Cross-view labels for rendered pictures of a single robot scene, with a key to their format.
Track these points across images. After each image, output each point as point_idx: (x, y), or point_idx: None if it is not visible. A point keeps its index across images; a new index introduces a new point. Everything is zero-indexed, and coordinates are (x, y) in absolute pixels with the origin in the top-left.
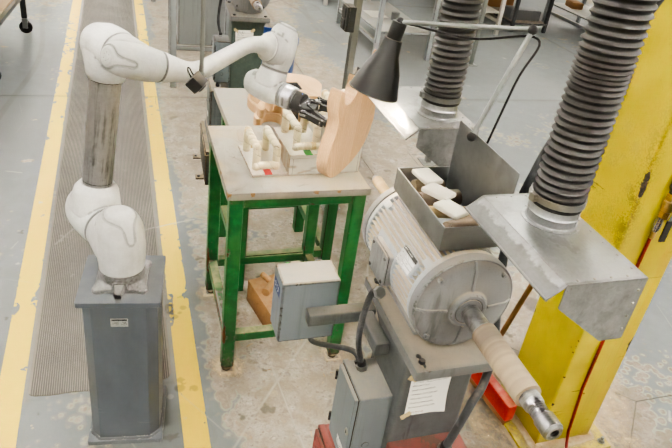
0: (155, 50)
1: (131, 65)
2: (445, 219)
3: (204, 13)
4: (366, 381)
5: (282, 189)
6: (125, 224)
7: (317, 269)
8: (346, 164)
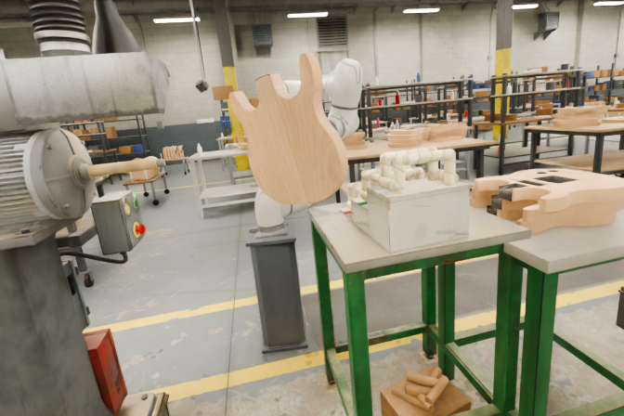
0: None
1: (257, 94)
2: None
3: (196, 41)
4: None
5: (322, 222)
6: (258, 191)
7: (111, 197)
8: (301, 201)
